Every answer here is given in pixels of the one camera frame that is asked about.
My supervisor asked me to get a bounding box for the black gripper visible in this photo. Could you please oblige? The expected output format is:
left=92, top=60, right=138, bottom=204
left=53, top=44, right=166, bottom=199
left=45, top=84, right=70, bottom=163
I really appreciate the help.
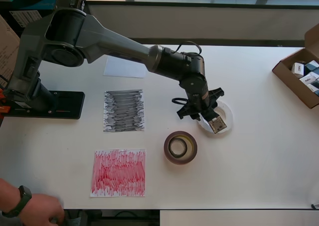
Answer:
left=177, top=87, right=226, bottom=122

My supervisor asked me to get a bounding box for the white tape roll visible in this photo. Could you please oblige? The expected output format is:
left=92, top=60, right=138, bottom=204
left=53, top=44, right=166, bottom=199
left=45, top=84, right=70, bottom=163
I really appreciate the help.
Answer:
left=195, top=100, right=234, bottom=138

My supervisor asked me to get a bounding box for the black tape roll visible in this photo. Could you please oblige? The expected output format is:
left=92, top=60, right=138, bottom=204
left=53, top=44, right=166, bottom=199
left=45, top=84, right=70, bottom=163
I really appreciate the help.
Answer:
left=168, top=135, right=188, bottom=159

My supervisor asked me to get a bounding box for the red tape roll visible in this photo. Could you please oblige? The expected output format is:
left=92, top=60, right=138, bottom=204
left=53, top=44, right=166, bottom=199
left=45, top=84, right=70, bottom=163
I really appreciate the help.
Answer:
left=163, top=130, right=198, bottom=166

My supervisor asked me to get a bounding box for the person's left forearm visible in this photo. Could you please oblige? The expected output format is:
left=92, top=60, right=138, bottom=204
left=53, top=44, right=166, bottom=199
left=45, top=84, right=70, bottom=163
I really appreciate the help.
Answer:
left=0, top=178, right=23, bottom=213

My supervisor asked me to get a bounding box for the person's left hand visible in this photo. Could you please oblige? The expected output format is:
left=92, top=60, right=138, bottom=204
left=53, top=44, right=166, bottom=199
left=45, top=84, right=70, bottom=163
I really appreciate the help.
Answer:
left=23, top=193, right=66, bottom=226

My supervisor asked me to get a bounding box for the black scribbled paper sheet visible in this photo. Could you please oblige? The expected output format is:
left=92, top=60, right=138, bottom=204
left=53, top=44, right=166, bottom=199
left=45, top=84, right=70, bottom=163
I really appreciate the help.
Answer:
left=103, top=88, right=146, bottom=133

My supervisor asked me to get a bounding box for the plain white paper sheet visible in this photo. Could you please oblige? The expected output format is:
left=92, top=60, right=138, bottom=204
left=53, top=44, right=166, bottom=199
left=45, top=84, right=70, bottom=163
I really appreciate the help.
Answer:
left=103, top=56, right=148, bottom=79

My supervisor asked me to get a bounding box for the red scribbled paper sheet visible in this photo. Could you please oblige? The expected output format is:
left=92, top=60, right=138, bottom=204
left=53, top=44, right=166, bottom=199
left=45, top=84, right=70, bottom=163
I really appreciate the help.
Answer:
left=89, top=148, right=147, bottom=198

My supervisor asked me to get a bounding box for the open cardboard box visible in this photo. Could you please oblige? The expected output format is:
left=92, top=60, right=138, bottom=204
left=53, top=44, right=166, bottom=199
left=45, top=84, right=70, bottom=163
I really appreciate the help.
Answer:
left=271, top=23, right=319, bottom=110

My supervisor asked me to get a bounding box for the small white printed carton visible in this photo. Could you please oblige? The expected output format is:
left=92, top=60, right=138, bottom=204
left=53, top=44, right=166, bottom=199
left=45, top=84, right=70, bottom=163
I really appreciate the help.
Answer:
left=307, top=83, right=319, bottom=97
left=299, top=72, right=319, bottom=85
left=292, top=62, right=306, bottom=78

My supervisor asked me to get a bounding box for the small navy carton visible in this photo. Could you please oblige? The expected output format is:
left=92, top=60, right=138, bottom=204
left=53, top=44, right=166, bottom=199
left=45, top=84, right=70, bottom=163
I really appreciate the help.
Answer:
left=304, top=60, right=319, bottom=74

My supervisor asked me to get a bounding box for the dark green wristwatch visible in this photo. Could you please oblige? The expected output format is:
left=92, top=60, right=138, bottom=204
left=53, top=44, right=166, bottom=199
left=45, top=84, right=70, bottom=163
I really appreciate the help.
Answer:
left=1, top=185, right=33, bottom=218

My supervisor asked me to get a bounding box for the Huntkey cardboard box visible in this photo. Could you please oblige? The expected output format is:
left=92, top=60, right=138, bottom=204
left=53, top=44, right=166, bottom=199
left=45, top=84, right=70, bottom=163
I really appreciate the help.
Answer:
left=0, top=13, right=22, bottom=87

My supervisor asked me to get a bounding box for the black box white label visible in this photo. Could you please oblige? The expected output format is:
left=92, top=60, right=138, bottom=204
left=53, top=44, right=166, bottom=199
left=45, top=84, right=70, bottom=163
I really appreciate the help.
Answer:
left=9, top=10, right=43, bottom=27

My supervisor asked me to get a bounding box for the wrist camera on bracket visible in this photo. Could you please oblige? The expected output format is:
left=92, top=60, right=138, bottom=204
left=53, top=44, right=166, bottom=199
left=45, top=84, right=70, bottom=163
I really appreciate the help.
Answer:
left=199, top=106, right=228, bottom=134

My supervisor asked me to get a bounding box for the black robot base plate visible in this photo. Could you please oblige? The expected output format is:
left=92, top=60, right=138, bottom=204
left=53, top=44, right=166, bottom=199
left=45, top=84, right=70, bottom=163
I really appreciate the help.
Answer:
left=7, top=90, right=85, bottom=120

